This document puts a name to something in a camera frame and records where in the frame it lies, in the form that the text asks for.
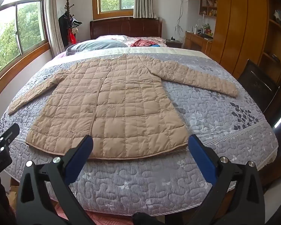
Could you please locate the pink floral bedding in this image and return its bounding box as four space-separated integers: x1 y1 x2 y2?
96 35 167 48

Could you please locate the black chair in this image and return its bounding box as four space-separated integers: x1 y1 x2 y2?
238 59 280 116

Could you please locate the cream bed sheet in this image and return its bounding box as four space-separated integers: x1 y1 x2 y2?
68 47 209 59

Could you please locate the checked cream curtain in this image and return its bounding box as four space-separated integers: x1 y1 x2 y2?
133 0 158 19

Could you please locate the open wooden bookcase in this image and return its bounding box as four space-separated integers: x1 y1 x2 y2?
258 0 281 127

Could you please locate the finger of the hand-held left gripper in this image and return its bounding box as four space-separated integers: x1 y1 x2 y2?
0 123 20 169

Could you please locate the wooden wardrobe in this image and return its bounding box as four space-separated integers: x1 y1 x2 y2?
188 0 272 80

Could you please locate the grey pillow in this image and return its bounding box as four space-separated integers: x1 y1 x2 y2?
66 40 129 56

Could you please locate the black hanging garment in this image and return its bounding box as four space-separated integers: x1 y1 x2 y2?
58 14 72 48

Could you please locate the red plaid cloth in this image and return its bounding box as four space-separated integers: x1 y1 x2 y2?
130 39 156 48

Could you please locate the wooden desk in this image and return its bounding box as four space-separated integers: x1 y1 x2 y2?
185 31 213 55

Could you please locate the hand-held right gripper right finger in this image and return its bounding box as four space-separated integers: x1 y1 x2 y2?
188 135 265 225

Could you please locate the beige quilted coat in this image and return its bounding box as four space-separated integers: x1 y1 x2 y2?
7 53 239 160

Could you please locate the grey quilted bedspread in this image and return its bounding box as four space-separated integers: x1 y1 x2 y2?
0 47 279 217

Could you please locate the wooden coat rack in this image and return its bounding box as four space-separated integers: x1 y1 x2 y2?
58 0 83 48

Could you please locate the red hanging bag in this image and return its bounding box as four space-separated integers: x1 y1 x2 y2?
69 28 77 45

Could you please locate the pink under sheet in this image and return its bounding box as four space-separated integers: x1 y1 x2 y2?
49 197 136 225

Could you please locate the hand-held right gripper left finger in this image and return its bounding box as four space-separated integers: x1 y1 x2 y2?
16 135 94 225

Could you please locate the dark nightstand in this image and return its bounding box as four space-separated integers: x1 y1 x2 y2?
166 40 182 50

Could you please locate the hanging cable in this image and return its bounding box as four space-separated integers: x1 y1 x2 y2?
175 0 186 34

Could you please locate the large wooden framed window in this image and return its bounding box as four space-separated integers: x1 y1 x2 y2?
0 0 51 101

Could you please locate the dark wooden headboard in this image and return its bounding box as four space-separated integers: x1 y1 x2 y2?
90 19 163 40

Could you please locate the plain cream curtain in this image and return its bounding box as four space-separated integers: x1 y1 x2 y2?
42 0 61 57

